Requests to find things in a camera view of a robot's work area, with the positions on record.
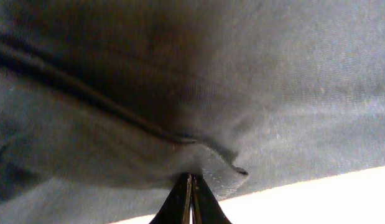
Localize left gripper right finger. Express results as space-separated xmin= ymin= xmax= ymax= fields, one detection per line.
xmin=192 ymin=175 xmax=231 ymax=224

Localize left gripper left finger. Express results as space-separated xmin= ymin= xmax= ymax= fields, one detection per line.
xmin=149 ymin=173 xmax=192 ymax=224

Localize black t-shirt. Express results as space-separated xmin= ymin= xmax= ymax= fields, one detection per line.
xmin=0 ymin=0 xmax=385 ymax=223

